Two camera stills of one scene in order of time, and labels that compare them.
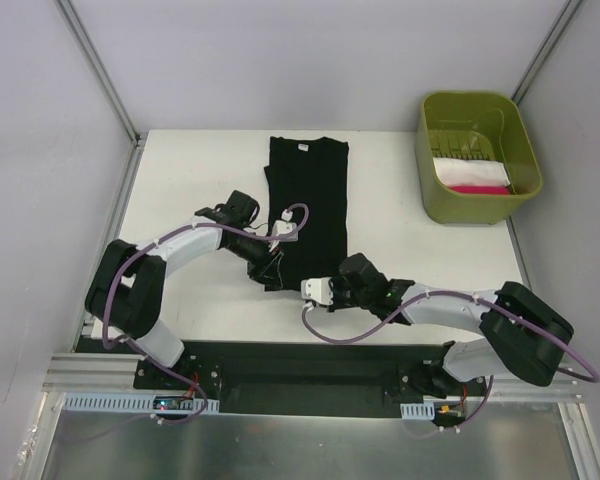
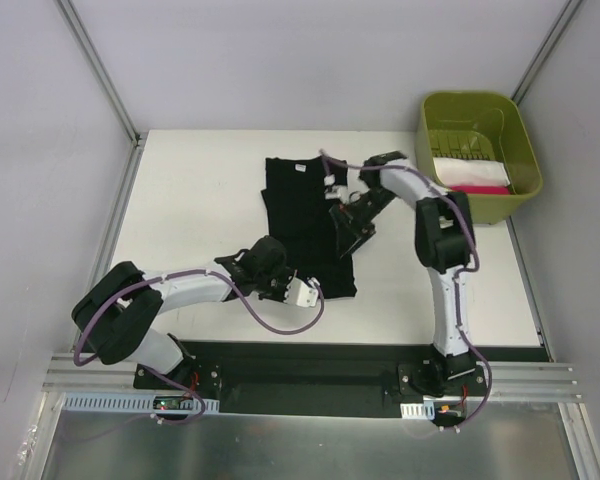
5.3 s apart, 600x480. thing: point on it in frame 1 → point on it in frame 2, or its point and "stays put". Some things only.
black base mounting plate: (314, 379) stays put
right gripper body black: (337, 293) → (353, 220)
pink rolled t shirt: (482, 189) stays put
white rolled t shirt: (471, 172) stays put
